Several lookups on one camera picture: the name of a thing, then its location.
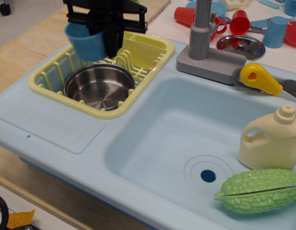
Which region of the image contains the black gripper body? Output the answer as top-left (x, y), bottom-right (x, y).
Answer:
top-left (63, 0), bottom-right (148, 34)

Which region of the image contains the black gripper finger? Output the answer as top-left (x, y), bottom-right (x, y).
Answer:
top-left (87, 11), bottom-right (107, 35)
top-left (104, 20), bottom-right (124, 58)

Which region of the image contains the blue plastic cup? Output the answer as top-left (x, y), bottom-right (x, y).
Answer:
top-left (64, 23), bottom-right (108, 62)

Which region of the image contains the red cup left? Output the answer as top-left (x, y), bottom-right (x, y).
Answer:
top-left (174, 7), bottom-right (195, 28)

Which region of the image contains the stainless steel pot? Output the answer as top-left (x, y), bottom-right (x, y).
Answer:
top-left (64, 63), bottom-right (136, 111)

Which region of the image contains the red cup tipped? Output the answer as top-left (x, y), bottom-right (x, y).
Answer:
top-left (229, 10), bottom-right (250, 35)

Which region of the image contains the metal pot lid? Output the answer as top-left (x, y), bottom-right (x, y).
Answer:
top-left (216, 35), bottom-right (266, 60)

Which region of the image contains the blue cup upside down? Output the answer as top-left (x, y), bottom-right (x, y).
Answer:
top-left (262, 16), bottom-right (288, 48)

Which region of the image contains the blue cup top right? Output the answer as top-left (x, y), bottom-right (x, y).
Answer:
top-left (284, 0), bottom-right (296, 16)

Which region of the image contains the yellow dish drying rack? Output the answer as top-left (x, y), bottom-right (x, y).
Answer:
top-left (28, 32), bottom-right (175, 119)

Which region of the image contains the grey toy faucet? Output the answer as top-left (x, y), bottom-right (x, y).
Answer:
top-left (176, 0), bottom-right (247, 85)

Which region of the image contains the blue plate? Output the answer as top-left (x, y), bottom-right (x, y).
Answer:
top-left (186, 0), bottom-right (227, 18)

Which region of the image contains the black caster wheel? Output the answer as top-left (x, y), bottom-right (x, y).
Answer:
top-left (0, 0), bottom-right (11, 16)

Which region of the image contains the cream toy item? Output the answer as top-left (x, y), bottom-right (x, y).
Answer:
top-left (223, 0), bottom-right (249, 10)

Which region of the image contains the light blue toy sink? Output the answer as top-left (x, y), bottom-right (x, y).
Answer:
top-left (0, 45), bottom-right (296, 230)

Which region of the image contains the grey toy spatula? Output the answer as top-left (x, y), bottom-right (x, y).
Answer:
top-left (280, 80), bottom-right (296, 98)

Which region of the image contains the cream toy detergent bottle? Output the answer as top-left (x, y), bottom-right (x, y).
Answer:
top-left (238, 104), bottom-right (296, 170)

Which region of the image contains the orange tape piece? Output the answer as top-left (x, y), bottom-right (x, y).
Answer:
top-left (7, 209), bottom-right (35, 229)

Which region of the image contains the green toy bitter melon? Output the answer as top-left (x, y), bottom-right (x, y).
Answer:
top-left (214, 169), bottom-right (296, 214)

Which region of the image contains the red mug with handle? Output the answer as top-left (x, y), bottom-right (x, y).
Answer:
top-left (211, 17), bottom-right (228, 41)

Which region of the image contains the yellow handled toy utensil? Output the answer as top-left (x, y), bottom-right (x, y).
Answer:
top-left (239, 63), bottom-right (296, 103)

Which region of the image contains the black cable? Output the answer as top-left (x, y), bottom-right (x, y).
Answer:
top-left (0, 193), bottom-right (9, 230)

